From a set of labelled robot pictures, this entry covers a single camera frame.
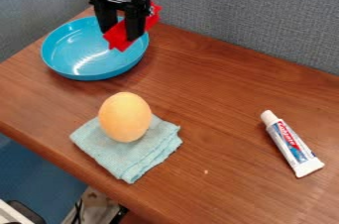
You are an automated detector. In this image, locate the orange egg-shaped object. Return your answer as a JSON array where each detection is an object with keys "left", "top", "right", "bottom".
[{"left": 98, "top": 92, "right": 153, "bottom": 143}]

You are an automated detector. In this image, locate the blue plate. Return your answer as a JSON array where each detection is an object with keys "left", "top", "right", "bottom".
[{"left": 42, "top": 16, "right": 150, "bottom": 81}]

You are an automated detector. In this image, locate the red rectangular block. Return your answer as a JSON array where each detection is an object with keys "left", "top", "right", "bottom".
[{"left": 103, "top": 3, "right": 162, "bottom": 52}]

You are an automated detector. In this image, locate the grey object under table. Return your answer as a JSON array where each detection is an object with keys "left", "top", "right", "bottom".
[{"left": 61, "top": 186, "right": 122, "bottom": 224}]

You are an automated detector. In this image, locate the white toothpaste tube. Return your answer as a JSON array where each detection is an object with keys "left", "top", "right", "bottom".
[{"left": 261, "top": 110, "right": 325, "bottom": 178}]

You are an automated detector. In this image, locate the light blue folded cloth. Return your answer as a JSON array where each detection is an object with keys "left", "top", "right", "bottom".
[{"left": 71, "top": 116, "right": 183, "bottom": 184}]

